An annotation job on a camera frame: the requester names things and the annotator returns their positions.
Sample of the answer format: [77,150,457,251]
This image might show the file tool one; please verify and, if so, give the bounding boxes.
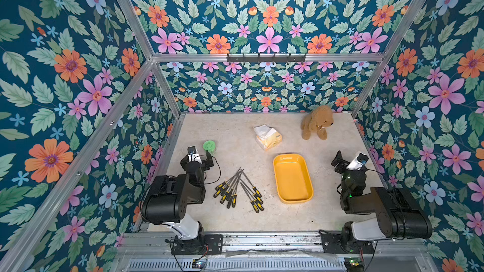
[216,176,234,191]

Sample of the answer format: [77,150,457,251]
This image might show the file tool three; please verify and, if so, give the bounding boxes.
[219,168,242,204]

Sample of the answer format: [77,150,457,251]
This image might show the file tool four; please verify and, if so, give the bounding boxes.
[226,170,242,209]

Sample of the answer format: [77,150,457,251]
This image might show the file tool five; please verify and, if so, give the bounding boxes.
[231,175,241,208]

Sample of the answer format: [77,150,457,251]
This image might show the yellow plastic storage box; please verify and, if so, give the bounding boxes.
[273,154,314,204]

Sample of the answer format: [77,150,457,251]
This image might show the file tool two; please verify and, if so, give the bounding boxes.
[213,171,238,198]

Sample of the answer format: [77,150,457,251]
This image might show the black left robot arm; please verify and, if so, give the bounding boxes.
[140,146,214,243]

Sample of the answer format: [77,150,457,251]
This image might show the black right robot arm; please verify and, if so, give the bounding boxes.
[331,151,433,244]

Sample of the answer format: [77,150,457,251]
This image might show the file tool six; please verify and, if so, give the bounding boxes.
[242,171,262,198]

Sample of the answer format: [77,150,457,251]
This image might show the file tool eight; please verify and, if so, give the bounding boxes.
[241,182,265,213]

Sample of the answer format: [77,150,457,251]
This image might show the file tool seven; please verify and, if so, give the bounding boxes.
[240,180,263,205]

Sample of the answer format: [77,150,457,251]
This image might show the file tool nine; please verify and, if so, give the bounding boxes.
[241,185,260,214]

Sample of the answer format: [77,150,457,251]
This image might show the green round lid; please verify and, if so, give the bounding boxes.
[202,140,216,154]

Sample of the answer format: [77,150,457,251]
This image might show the brown plush teddy bear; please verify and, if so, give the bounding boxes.
[301,105,334,140]

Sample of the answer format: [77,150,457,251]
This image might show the tissue pack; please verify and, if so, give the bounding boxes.
[253,125,283,151]

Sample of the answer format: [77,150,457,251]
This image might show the perforated metal vent strip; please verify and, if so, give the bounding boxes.
[127,258,346,271]

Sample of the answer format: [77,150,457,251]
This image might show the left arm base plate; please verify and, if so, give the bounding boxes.
[171,234,224,256]

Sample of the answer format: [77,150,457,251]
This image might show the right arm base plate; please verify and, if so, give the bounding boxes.
[319,230,374,254]

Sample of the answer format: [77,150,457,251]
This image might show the black hook rail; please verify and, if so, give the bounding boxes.
[226,54,306,64]

